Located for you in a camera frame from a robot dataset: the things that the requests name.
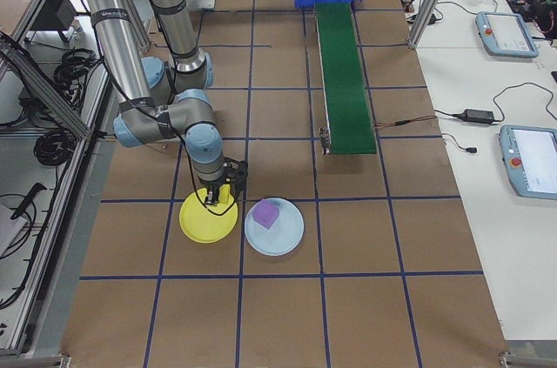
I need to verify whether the black handheld tool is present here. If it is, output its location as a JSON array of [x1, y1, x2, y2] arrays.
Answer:
[[10, 183, 48, 220]]

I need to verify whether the blue grey teach pendant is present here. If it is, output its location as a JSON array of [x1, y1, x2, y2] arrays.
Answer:
[[498, 124, 557, 202], [474, 10, 540, 59]]

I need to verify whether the black electronics with red wires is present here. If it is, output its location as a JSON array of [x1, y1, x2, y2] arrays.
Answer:
[[507, 0, 557, 41]]

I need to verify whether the black power adapter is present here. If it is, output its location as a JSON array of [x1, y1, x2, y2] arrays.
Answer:
[[461, 108, 496, 123]]

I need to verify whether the aluminium profile bar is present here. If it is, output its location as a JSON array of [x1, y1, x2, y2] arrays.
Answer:
[[498, 349, 557, 368], [0, 352, 70, 368]]

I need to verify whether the red conveyor wire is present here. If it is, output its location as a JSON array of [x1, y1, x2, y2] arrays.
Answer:
[[372, 115, 438, 129]]

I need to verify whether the light blue plate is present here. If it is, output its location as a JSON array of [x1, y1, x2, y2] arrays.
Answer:
[[244, 197, 305, 258]]

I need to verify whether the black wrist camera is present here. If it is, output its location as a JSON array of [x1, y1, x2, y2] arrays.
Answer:
[[224, 160, 250, 196]]

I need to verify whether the yellow plate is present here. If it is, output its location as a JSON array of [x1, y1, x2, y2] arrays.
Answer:
[[179, 186, 239, 244]]

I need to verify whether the V-shaped aluminium frame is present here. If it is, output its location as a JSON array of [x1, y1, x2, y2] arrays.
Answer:
[[0, 0, 131, 360]]

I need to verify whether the black cable coil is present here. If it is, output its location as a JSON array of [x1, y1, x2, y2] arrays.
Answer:
[[33, 128, 74, 168], [54, 48, 105, 93]]

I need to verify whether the dark grey box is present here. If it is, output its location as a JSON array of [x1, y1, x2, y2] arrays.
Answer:
[[41, 0, 79, 43]]

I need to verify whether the green conveyor belt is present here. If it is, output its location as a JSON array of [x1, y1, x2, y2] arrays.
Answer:
[[312, 1, 379, 157]]

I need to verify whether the purple foam block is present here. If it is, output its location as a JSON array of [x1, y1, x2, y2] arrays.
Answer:
[[252, 197, 280, 231]]

